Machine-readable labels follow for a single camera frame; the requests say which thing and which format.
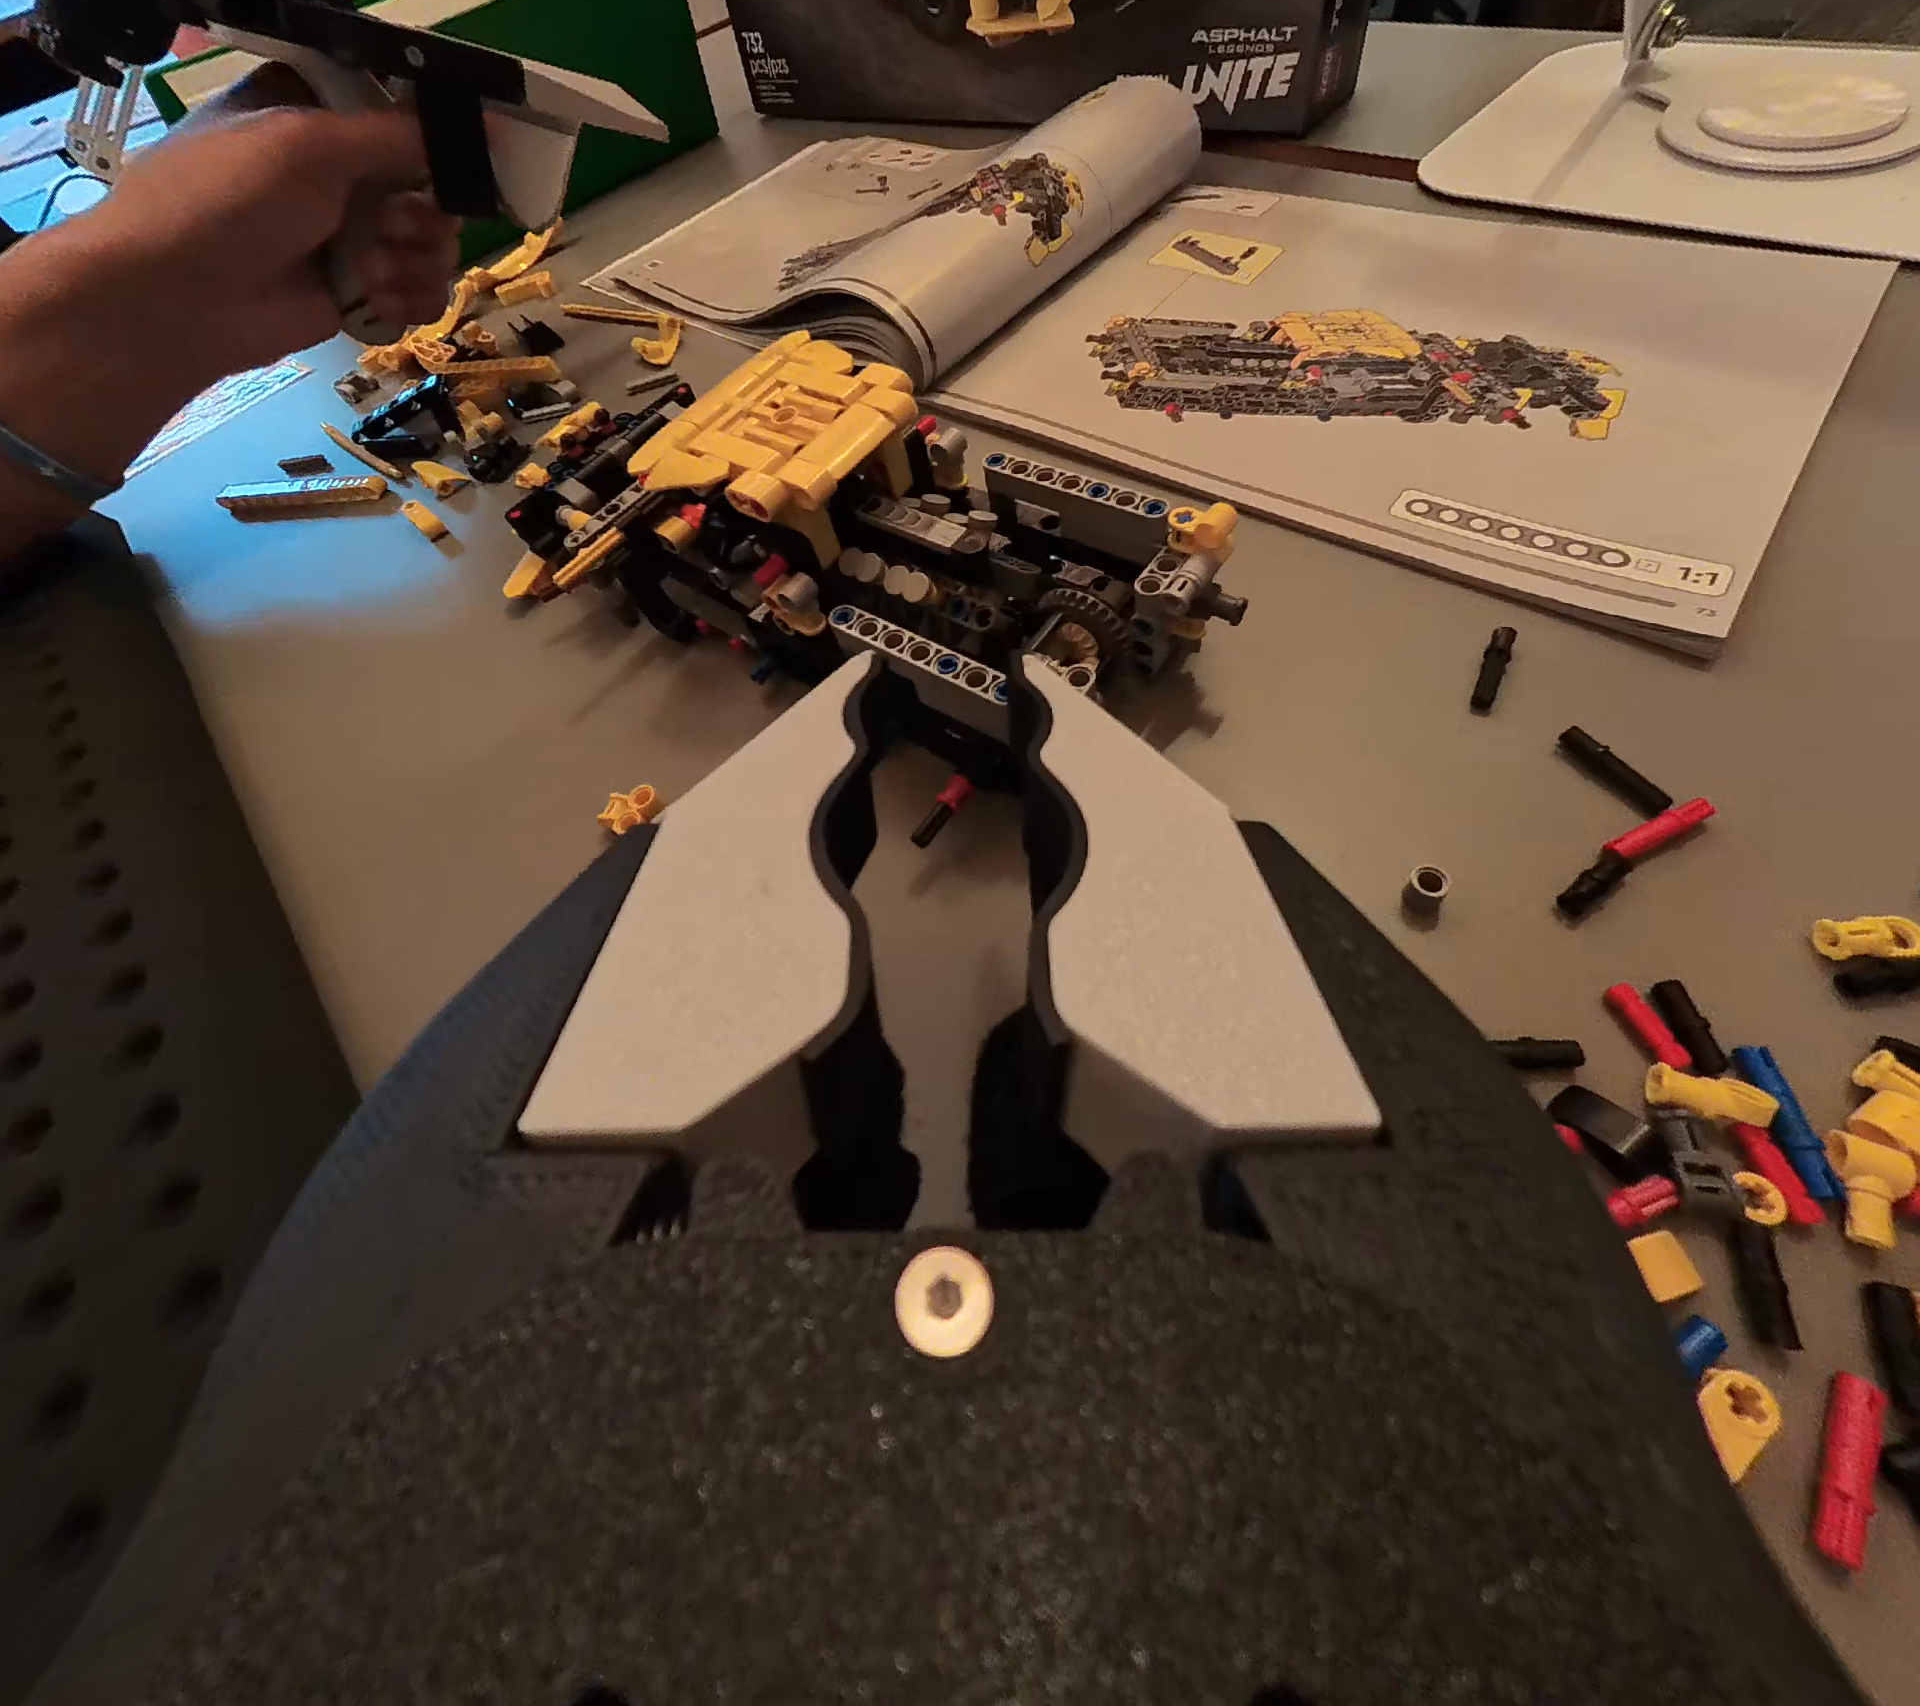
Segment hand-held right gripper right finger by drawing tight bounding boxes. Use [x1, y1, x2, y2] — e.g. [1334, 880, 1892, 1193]
[966, 650, 1387, 1228]

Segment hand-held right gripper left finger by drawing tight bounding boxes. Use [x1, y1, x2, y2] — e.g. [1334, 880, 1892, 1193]
[516, 650, 924, 1232]

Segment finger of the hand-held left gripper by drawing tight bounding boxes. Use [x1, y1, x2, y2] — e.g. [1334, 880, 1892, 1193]
[514, 60, 676, 148]
[492, 103, 583, 238]

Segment toy car chassis model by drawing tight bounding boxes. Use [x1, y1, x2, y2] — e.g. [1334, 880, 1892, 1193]
[502, 327, 1250, 848]

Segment grey desk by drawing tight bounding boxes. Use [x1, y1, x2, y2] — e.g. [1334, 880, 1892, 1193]
[90, 0, 1920, 1706]

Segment person's left hand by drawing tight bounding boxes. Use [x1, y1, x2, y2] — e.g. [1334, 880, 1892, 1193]
[0, 68, 468, 495]

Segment green plastic bin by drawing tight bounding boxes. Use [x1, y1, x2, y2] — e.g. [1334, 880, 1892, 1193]
[142, 0, 720, 223]

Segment pile of loose toy bricks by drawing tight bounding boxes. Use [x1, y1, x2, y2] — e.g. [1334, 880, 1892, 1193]
[216, 219, 692, 546]

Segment red tipped black pin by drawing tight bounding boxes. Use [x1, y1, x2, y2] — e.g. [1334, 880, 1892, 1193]
[1554, 796, 1716, 918]

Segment thin wristband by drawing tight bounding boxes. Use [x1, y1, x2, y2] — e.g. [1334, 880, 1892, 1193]
[0, 422, 126, 505]

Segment scattered small toy pins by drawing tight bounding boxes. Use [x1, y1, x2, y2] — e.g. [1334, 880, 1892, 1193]
[1545, 909, 1920, 1573]

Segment open instruction booklet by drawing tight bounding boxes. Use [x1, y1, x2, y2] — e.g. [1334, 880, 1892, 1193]
[584, 78, 1900, 661]

